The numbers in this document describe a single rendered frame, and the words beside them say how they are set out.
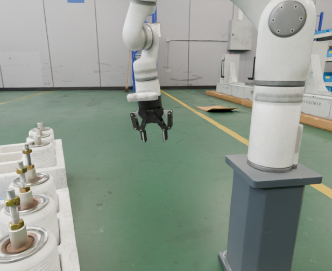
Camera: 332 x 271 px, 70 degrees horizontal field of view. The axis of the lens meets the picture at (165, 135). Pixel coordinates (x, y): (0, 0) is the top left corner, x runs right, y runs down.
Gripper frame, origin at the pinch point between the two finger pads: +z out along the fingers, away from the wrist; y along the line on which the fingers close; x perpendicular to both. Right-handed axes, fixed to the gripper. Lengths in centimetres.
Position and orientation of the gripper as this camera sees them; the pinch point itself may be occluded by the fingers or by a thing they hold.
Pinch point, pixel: (154, 137)
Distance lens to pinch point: 79.4
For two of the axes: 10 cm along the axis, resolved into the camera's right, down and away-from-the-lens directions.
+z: 1.1, 9.3, 3.6
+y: -9.7, 0.2, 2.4
